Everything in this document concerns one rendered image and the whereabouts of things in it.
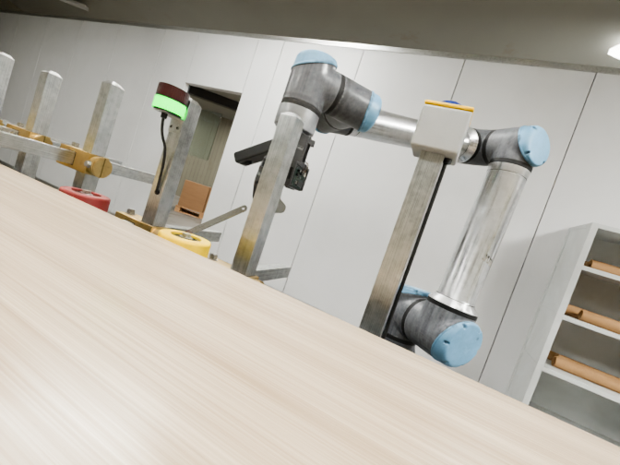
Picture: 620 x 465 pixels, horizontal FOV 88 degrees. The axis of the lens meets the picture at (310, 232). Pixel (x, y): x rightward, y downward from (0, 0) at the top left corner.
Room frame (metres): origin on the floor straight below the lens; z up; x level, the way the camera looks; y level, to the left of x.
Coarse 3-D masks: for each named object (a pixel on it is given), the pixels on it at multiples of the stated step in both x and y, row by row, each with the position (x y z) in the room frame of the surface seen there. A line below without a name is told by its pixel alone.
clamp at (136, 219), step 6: (120, 216) 0.70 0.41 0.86; (126, 216) 0.69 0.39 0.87; (132, 216) 0.70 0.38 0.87; (138, 216) 0.73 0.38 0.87; (132, 222) 0.68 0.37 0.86; (138, 222) 0.68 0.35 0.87; (144, 222) 0.68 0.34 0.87; (144, 228) 0.67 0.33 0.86; (150, 228) 0.66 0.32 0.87; (156, 228) 0.67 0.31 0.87; (162, 228) 0.69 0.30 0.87; (168, 228) 0.71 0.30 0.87; (156, 234) 0.66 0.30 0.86
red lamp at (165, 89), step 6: (162, 84) 0.62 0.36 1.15; (168, 84) 0.62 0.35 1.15; (156, 90) 0.63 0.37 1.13; (162, 90) 0.62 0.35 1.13; (168, 90) 0.62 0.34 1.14; (174, 90) 0.63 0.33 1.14; (180, 90) 0.63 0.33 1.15; (174, 96) 0.63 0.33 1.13; (180, 96) 0.63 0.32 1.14; (186, 96) 0.65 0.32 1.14; (186, 102) 0.65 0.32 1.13
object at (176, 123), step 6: (168, 96) 0.62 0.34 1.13; (180, 102) 0.64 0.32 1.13; (156, 108) 0.64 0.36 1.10; (162, 108) 0.62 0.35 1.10; (162, 114) 0.64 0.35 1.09; (168, 114) 0.65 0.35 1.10; (174, 114) 0.64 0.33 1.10; (162, 120) 0.64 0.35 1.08; (174, 120) 0.68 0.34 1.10; (180, 120) 0.67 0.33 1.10; (162, 126) 0.65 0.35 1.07; (174, 126) 0.68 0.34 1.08; (180, 126) 0.67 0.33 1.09; (162, 132) 0.65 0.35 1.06; (174, 132) 0.68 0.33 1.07; (180, 132) 0.67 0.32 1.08; (162, 138) 0.65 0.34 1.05; (162, 162) 0.67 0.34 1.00; (162, 168) 0.67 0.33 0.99; (156, 186) 0.67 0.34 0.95; (156, 192) 0.67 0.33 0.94
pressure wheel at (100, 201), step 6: (60, 186) 0.57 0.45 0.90; (66, 186) 0.58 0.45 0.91; (66, 192) 0.55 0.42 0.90; (72, 192) 0.55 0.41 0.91; (78, 192) 0.56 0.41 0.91; (84, 192) 0.58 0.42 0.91; (90, 192) 0.59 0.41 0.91; (78, 198) 0.55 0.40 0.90; (84, 198) 0.56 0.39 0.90; (90, 198) 0.56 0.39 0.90; (96, 198) 0.57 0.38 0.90; (102, 198) 0.58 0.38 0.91; (108, 198) 0.60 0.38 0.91; (90, 204) 0.56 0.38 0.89; (96, 204) 0.57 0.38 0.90; (102, 204) 0.58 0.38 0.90; (108, 204) 0.60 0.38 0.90; (102, 210) 0.59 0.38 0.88
